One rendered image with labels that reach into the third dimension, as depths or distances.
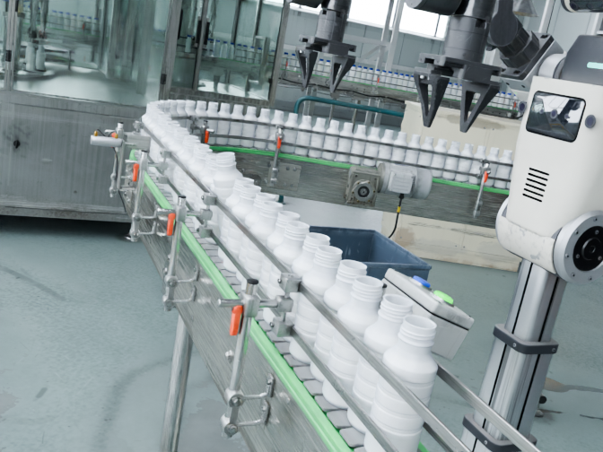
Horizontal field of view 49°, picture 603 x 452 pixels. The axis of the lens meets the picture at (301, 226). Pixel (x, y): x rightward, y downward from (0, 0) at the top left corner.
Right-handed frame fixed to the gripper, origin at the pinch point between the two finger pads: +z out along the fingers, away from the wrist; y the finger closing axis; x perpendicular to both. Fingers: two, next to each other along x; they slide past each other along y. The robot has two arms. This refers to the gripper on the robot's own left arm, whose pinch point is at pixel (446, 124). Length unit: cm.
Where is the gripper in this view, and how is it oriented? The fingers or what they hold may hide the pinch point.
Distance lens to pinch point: 99.7
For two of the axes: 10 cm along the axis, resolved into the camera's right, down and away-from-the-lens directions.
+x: -3.5, -3.0, 8.9
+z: -1.7, 9.5, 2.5
